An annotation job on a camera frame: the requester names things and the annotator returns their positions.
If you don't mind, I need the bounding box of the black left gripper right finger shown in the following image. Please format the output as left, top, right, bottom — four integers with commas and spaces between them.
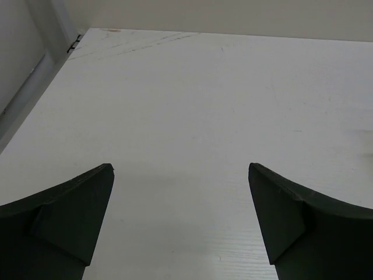
248, 163, 372, 279

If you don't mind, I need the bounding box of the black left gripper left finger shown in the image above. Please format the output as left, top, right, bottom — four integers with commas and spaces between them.
1, 163, 114, 279

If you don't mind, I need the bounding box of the aluminium left rail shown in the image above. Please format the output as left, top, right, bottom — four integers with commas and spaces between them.
0, 31, 84, 146

